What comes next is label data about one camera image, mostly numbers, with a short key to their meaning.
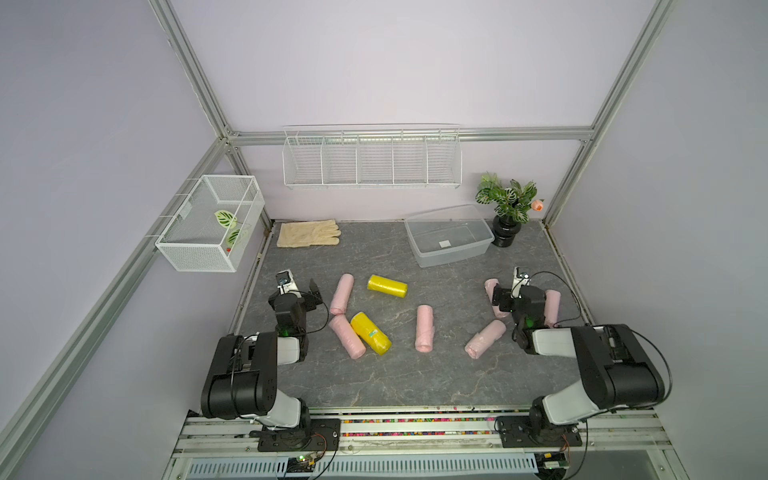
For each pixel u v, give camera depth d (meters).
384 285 0.98
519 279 0.81
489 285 0.98
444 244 1.15
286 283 0.79
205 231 0.82
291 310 0.71
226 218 0.80
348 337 0.87
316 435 0.73
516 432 0.74
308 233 1.16
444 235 1.19
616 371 0.45
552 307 0.93
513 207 0.95
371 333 0.87
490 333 0.87
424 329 0.88
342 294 0.96
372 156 0.99
